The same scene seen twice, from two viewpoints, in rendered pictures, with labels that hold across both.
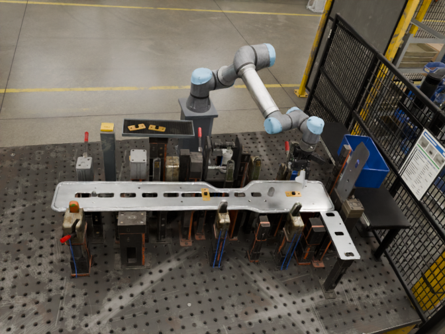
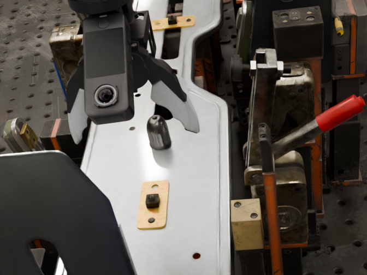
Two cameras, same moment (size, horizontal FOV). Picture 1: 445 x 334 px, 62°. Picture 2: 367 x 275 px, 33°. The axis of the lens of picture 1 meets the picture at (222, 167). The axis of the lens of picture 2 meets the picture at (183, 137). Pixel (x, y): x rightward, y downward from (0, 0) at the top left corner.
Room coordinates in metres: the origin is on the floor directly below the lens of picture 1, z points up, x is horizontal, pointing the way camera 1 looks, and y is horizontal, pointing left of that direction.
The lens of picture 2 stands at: (1.73, -0.89, 1.59)
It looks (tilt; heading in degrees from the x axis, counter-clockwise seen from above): 40 degrees down; 115
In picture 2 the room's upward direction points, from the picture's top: 12 degrees counter-clockwise
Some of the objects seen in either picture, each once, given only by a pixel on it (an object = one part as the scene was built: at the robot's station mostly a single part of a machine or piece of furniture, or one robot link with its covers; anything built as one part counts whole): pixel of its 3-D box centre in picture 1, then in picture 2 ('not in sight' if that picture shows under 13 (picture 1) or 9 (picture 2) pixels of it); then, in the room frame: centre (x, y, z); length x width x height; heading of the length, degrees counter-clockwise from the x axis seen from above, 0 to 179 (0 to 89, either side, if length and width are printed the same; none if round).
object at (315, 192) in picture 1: (201, 196); (170, 20); (1.30, 0.08, 1.00); 1.38 x 0.22 x 0.02; 105
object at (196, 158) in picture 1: (193, 183); not in sight; (1.49, 0.14, 0.89); 0.13 x 0.11 x 0.38; 15
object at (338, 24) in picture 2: not in sight; (335, 15); (1.63, -0.05, 1.09); 0.10 x 0.01 x 0.01; 105
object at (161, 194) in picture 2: (293, 193); (152, 201); (1.43, -0.39, 1.01); 0.08 x 0.04 x 0.01; 105
